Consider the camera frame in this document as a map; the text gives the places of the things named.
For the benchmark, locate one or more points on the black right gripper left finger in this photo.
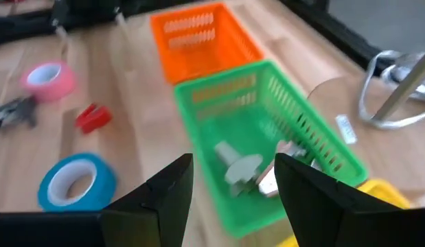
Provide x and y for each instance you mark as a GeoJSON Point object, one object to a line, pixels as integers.
{"type": "Point", "coordinates": [157, 212]}

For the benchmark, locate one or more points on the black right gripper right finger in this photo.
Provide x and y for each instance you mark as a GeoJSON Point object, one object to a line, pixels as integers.
{"type": "Point", "coordinates": [308, 206]}

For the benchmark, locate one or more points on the pink silver staple remover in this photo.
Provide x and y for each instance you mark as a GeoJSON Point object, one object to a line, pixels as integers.
{"type": "Point", "coordinates": [267, 183]}

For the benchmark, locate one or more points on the teal staple remover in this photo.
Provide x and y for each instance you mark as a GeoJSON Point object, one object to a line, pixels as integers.
{"type": "Point", "coordinates": [241, 169]}

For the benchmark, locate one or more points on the pink tape roll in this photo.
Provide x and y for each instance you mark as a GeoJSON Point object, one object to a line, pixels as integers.
{"type": "Point", "coordinates": [57, 85]}

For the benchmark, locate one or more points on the light blue tape roll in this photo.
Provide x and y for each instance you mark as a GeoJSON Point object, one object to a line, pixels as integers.
{"type": "Point", "coordinates": [99, 185]}

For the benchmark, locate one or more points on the red mini stapler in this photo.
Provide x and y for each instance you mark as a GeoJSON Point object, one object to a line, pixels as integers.
{"type": "Point", "coordinates": [93, 119]}

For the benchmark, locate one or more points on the yellow plastic basket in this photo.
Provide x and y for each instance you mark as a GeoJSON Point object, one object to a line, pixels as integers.
{"type": "Point", "coordinates": [384, 193]}

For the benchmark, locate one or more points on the white paper label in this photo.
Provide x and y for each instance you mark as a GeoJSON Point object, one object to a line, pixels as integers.
{"type": "Point", "coordinates": [346, 129]}

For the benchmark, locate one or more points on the green plastic basket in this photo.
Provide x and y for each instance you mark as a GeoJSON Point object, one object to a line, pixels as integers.
{"type": "Point", "coordinates": [232, 123]}

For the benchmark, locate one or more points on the orange plastic basket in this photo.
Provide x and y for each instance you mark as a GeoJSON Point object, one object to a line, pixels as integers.
{"type": "Point", "coordinates": [205, 61]}

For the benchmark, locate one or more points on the black aluminium rig frame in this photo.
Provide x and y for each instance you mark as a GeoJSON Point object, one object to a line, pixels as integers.
{"type": "Point", "coordinates": [335, 32]}

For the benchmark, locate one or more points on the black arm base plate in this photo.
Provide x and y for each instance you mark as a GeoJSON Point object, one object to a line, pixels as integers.
{"type": "Point", "coordinates": [88, 8]}

